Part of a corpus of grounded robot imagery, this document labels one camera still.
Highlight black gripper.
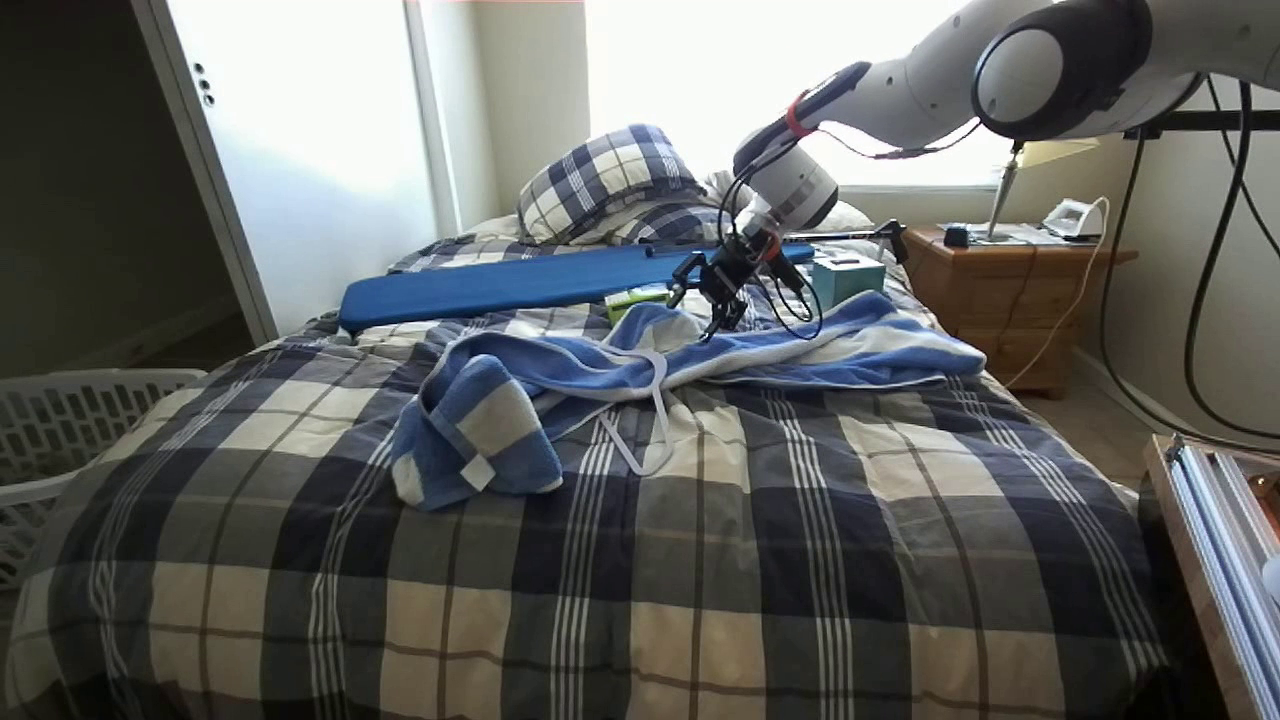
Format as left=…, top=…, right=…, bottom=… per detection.
left=667, top=219, right=800, bottom=337

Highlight blue white striped towel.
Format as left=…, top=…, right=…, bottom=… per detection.
left=390, top=288, right=994, bottom=514

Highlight plaid bed comforter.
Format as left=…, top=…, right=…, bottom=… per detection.
left=0, top=234, right=1178, bottom=720

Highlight green cardboard box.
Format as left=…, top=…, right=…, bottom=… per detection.
left=599, top=280, right=675, bottom=319

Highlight teal tissue box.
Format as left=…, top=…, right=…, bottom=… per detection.
left=807, top=250, right=892, bottom=313

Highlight black metal rod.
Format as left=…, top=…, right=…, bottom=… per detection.
left=843, top=216, right=914, bottom=266

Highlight plaid pillow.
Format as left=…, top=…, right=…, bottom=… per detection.
left=514, top=120, right=751, bottom=251

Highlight blue padded board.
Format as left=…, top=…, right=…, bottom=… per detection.
left=337, top=237, right=817, bottom=337

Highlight bright window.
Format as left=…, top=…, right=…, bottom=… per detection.
left=583, top=0, right=1016, bottom=194

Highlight wooden nightstand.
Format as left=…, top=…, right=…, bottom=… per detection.
left=895, top=219, right=1144, bottom=396

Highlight white desk phone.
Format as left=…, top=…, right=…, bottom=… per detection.
left=1041, top=194, right=1111, bottom=246

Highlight table lamp cream shade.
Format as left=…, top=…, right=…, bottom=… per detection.
left=983, top=134, right=1099, bottom=246

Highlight white sliding closet door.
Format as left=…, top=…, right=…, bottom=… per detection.
left=130, top=0, right=466, bottom=344

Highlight white framed rack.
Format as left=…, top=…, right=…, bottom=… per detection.
left=1140, top=434, right=1280, bottom=720

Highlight white plastic laundry basket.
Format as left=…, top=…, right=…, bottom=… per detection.
left=0, top=366, right=213, bottom=594

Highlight beige phone cord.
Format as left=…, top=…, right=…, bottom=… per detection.
left=1005, top=195, right=1115, bottom=394

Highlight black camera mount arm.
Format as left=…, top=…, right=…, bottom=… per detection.
left=1125, top=108, right=1280, bottom=139

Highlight black camera cable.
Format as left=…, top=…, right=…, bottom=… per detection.
left=1199, top=78, right=1280, bottom=257

